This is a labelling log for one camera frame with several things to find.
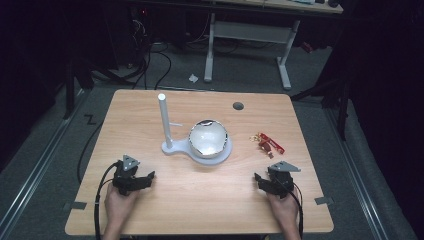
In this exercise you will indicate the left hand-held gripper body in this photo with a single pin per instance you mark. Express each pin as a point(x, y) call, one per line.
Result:
point(125, 178)

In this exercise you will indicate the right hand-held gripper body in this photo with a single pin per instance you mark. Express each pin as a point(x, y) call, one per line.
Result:
point(281, 181)

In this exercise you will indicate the person's right hand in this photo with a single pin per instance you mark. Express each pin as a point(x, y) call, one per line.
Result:
point(283, 210)

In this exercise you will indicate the person's left hand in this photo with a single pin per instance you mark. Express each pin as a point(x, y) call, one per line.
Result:
point(118, 206)

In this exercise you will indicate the white stand with pole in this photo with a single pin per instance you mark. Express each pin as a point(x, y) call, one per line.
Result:
point(176, 148)

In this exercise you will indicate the grey tape strip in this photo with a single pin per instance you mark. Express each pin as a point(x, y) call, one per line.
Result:
point(76, 205)
point(324, 200)

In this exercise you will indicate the shiny metal bowl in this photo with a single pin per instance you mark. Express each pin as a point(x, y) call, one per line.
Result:
point(208, 138)

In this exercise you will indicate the black metal stand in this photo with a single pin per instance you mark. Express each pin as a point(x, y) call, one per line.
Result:
point(71, 83)
point(343, 110)

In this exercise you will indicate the white paper scrap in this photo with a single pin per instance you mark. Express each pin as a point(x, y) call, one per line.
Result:
point(193, 78)

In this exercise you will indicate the white-framed desk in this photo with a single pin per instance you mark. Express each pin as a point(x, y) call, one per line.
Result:
point(250, 33)

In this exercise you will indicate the metal floor rail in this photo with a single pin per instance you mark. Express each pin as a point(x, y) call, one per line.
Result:
point(36, 160)
point(356, 170)

